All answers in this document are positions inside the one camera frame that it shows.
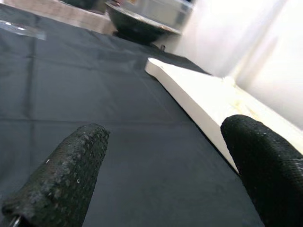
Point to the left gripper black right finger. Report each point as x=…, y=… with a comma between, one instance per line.
x=267, y=170

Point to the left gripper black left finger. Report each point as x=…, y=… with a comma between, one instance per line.
x=61, y=177

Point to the white plastic children table top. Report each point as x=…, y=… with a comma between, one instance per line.
x=201, y=94

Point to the black tablecloth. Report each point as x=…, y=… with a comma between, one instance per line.
x=94, y=94

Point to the clear tape strip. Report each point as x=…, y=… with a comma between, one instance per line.
x=23, y=30

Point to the beige cloth covered stand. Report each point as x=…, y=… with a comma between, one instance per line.
x=71, y=14

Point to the black wok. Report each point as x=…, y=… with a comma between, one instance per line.
x=137, y=26

